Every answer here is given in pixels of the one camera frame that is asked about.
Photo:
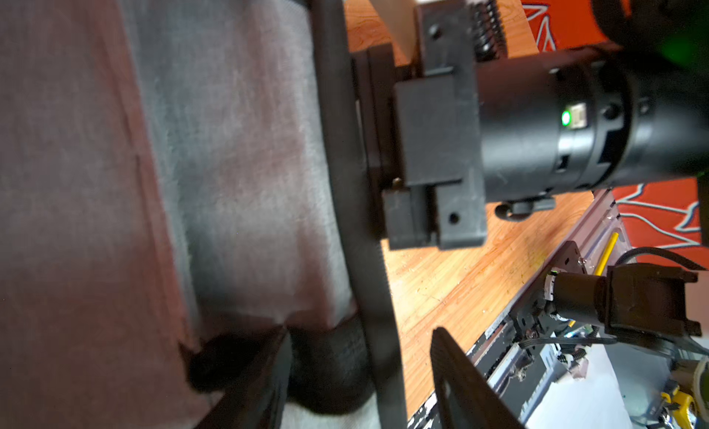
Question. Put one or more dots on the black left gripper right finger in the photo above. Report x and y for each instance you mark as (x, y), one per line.
(465, 400)

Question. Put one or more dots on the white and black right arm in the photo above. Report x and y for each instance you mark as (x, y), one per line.
(631, 110)

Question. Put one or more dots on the grey zippered laptop bag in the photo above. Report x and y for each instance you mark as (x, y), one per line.
(175, 170)

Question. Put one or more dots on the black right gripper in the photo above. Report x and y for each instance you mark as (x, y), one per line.
(421, 129)

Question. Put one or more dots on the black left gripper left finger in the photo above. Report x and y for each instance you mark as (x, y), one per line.
(252, 374)

